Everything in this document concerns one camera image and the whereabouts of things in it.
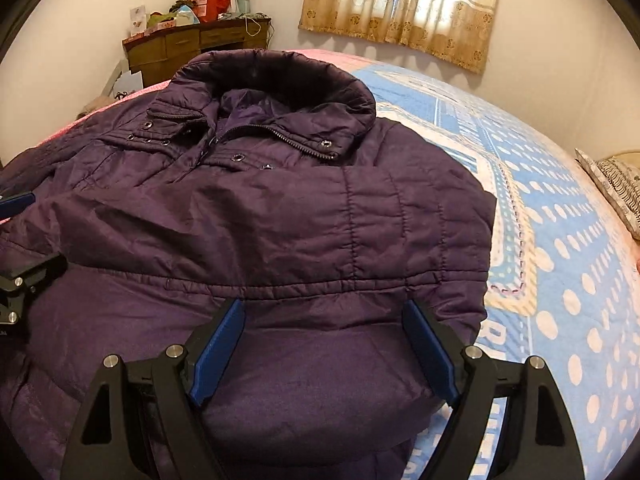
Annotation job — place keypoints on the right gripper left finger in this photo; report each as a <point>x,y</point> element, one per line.
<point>111,440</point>

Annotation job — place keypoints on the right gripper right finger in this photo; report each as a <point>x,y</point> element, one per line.
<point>537,439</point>

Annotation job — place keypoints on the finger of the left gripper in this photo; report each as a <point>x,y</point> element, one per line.
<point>13,205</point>
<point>18,286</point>

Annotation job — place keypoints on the purple puffer jacket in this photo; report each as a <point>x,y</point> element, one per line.
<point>268,177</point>

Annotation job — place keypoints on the brown wooden desk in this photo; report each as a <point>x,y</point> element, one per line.
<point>159,55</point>

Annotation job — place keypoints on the white card on desk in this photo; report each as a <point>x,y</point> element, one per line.
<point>138,20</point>

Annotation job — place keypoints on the patterned grey pillow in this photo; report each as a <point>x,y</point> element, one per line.
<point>618,182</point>

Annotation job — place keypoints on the red box on desk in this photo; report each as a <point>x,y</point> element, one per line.
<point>208,10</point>

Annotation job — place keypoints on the centre window curtain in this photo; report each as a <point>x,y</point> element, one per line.
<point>455,31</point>

